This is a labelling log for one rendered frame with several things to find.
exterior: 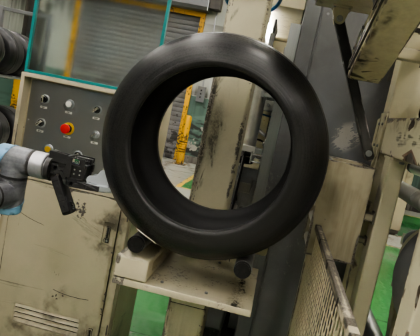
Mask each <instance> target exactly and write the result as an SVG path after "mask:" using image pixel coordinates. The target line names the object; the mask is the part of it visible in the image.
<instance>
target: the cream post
mask: <svg viewBox="0 0 420 336"><path fill-rule="evenodd" d="M272 4H273V0H229V1H228V5H227V11H226V15H225V21H224V25H223V31H222V32H227V33H236V34H240V35H244V36H247V37H251V38H254V39H256V40H258V41H261V42H263V43H264V42H265V36H266V32H267V26H268V22H269V17H270V13H271V8H272ZM254 90H255V84H254V83H252V82H250V81H247V80H244V79H240V78H236V77H214V78H213V82H212V86H211V92H210V96H209V102H208V106H207V112H206V116H205V122H204V126H203V132H202V136H201V144H200V147H199V152H198V156H197V162H196V166H195V172H194V176H193V182H192V186H191V192H190V196H189V199H190V200H191V201H193V202H195V203H197V204H199V205H202V206H204V207H208V208H212V209H221V210H229V208H230V204H231V198H232V194H233V189H234V185H235V179H236V176H237V170H238V166H239V160H240V156H241V151H242V147H243V141H244V137H245V132H246V128H247V122H248V118H249V112H250V108H251V103H252V99H253V94H254ZM208 309H209V307H206V306H203V305H198V304H195V303H190V302H188V301H183V300H180V299H175V298H172V297H170V298H169V303H168V307H167V310H166V312H167V313H166V317H165V324H164V328H163V334H162V336H203V332H204V328H205V322H206V319H207V313H208Z"/></svg>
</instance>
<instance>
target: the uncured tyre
mask: <svg viewBox="0 0 420 336"><path fill-rule="evenodd" d="M212 77H236V78H240V79H244V80H247V81H250V82H252V83H254V84H256V85H258V86H259V87H260V88H262V89H264V90H265V91H266V92H268V94H270V96H272V98H274V100H275V101H276V102H277V103H278V105H279V106H280V108H281V110H282V111H283V113H284V115H285V118H286V120H287V123H288V126H289V132H290V137H291V150H290V156H289V161H288V164H287V167H286V169H285V172H284V174H283V176H282V177H281V179H280V180H279V182H278V184H276V186H275V187H274V188H273V189H272V190H271V191H270V192H269V193H268V194H267V195H266V196H264V197H263V198H262V199H260V200H258V201H257V202H255V203H253V204H250V205H248V206H246V207H242V208H238V209H229V210H221V209H212V208H208V207H204V206H202V205H199V204H197V203H195V202H193V201H191V200H190V199H188V198H186V197H185V196H184V195H183V194H181V193H180V192H179V191H178V190H177V189H176V188H175V187H174V185H173V184H172V183H171V182H170V180H169V178H168V177H167V175H166V173H165V171H164V169H163V166H162V164H161V160H160V156H159V146H158V140H159V130H160V126H161V122H162V120H163V117H164V115H165V112H166V111H167V109H168V107H169V106H170V104H171V103H172V102H173V100H174V99H175V98H176V97H177V96H178V95H179V94H180V93H181V92H182V91H184V90H185V89H186V88H188V87H189V86H191V85H193V84H195V83H197V82H199V81H202V80H204V79H208V78H212ZM102 158H103V166H104V170H105V175H106V178H107V182H108V184H109V187H110V190H111V192H112V194H113V196H114V198H115V200H116V202H117V204H118V206H119V207H120V209H121V210H122V212H123V213H124V214H125V216H126V217H127V218H128V220H130V222H131V223H132V224H133V225H134V226H135V227H136V228H138V230H140V231H141V232H142V233H144V234H145V235H146V236H148V237H149V238H150V239H152V240H153V241H154V242H156V244H158V245H160V246H162V247H163V248H165V249H168V250H170V251H172V252H174V253H177V254H180V255H183V256H186V257H191V258H195V259H204V260H228V259H236V258H240V257H246V256H248V255H252V254H255V253H258V252H259V251H262V250H264V249H266V248H268V247H270V246H271V245H274V244H276V243H277V242H279V241H280V240H282V239H283V238H284V237H286V236H287V235H288V234H290V232H292V230H294V228H296V226H298V224H300V222H302V220H303V219H304V218H305V216H306V215H307V214H308V212H309V211H310V210H311V208H312V206H313V205H314V203H315V201H316V199H317V197H318V195H319V193H320V191H321V188H322V186H323V182H324V180H325V176H326V172H327V166H328V161H329V133H328V128H327V122H326V118H325V114H324V111H323V108H322V106H321V103H320V100H319V98H318V96H317V94H316V92H315V90H314V88H313V87H312V85H311V84H310V82H309V81H308V79H307V78H306V76H304V74H303V73H302V72H301V71H300V69H299V68H298V67H297V66H296V65H295V64H294V63H293V62H292V61H290V60H289V59H288V58H287V57H286V56H284V55H283V54H282V53H280V52H279V51H278V50H276V49H274V48H272V47H271V46H269V45H267V44H265V43H263V42H261V41H258V40H256V39H254V38H251V37H247V36H244V35H240V34H236V33H227V32H204V33H195V34H191V35H186V36H183V37H180V38H177V39H174V40H172V41H170V42H168V43H165V44H163V45H162V46H160V47H158V48H156V49H155V50H153V51H152V52H150V53H149V54H148V55H146V56H145V57H144V58H142V60H140V62H138V63H137V64H136V65H135V66H134V67H133V68H132V69H131V70H130V72H128V74H127V75H126V76H125V78H124V79H123V80H122V82H121V83H120V85H119V86H118V88H117V90H116V92H115V94H114V96H113V98H112V100H111V102H110V104H109V107H108V110H107V114H106V116H105V121H104V126H103V134H102Z"/></svg>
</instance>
